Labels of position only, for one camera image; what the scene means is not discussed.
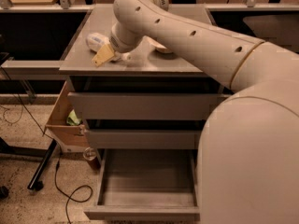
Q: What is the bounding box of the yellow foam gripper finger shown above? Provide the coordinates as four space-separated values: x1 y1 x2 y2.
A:
92 44 115 66

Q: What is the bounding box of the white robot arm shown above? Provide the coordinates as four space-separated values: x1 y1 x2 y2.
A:
110 0 299 224

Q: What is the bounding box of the grey top drawer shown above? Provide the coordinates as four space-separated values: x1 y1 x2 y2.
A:
68 92 228 120

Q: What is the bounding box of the grey drawer cabinet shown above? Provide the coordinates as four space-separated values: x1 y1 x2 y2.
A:
60 5 230 149

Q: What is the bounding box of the grey middle drawer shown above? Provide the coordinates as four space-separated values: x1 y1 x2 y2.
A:
85 130 201 149

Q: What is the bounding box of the grey open bottom drawer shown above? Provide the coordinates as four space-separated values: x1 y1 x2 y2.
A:
84 149 200 222

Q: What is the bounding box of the white paper bowl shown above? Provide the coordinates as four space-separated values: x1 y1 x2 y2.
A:
148 37 171 54

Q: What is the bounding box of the green crumpled bag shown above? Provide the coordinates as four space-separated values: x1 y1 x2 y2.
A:
66 110 82 126

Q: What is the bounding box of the brown cardboard box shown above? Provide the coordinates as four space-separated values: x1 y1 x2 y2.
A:
46 83 89 153

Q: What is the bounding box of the brown glass jar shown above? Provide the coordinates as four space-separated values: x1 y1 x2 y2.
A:
83 147 100 170

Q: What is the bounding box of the black table leg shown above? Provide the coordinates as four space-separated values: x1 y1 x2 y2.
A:
27 140 57 190

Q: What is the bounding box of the black floor cable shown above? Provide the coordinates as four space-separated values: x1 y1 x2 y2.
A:
54 152 94 224

